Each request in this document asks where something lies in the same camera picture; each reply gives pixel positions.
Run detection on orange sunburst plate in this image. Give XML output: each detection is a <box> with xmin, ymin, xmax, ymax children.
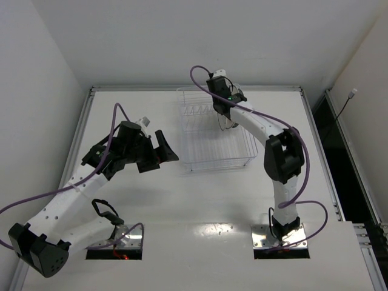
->
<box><xmin>226</xmin><ymin>85</ymin><xmax>244</xmax><ymax>130</ymax></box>

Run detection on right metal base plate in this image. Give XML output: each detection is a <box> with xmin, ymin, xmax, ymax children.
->
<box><xmin>251</xmin><ymin>224</ymin><xmax>308</xmax><ymax>250</ymax></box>

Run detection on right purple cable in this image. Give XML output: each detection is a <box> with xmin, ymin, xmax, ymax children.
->
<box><xmin>190</xmin><ymin>65</ymin><xmax>329</xmax><ymax>252</ymax></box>

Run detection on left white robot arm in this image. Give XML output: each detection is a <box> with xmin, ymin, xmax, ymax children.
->
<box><xmin>8</xmin><ymin>120</ymin><xmax>179</xmax><ymax>278</ymax></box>

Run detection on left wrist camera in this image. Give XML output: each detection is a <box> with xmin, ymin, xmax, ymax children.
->
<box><xmin>135</xmin><ymin>116</ymin><xmax>150</xmax><ymax>136</ymax></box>

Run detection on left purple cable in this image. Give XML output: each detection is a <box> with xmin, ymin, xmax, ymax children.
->
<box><xmin>0</xmin><ymin>102</ymin><xmax>145</xmax><ymax>251</ymax></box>

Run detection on metal base plate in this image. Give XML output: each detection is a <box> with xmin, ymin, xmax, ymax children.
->
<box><xmin>87</xmin><ymin>222</ymin><xmax>144</xmax><ymax>250</ymax></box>
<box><xmin>251</xmin><ymin>224</ymin><xmax>308</xmax><ymax>250</ymax></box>

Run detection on white plate dark rim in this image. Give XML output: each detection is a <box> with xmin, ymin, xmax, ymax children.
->
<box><xmin>217</xmin><ymin>113</ymin><xmax>234</xmax><ymax>131</ymax></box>

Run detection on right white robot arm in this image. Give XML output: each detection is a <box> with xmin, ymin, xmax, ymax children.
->
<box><xmin>206</xmin><ymin>73</ymin><xmax>305</xmax><ymax>240</ymax></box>

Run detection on purple cable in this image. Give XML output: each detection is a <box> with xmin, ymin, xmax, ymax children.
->
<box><xmin>0</xmin><ymin>102</ymin><xmax>145</xmax><ymax>251</ymax></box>
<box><xmin>190</xmin><ymin>65</ymin><xmax>329</xmax><ymax>252</ymax></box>

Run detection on black wall cable white plug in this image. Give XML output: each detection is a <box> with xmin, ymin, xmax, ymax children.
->
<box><xmin>334</xmin><ymin>88</ymin><xmax>358</xmax><ymax>122</ymax></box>

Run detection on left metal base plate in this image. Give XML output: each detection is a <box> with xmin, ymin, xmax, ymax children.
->
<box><xmin>87</xmin><ymin>222</ymin><xmax>144</xmax><ymax>250</ymax></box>

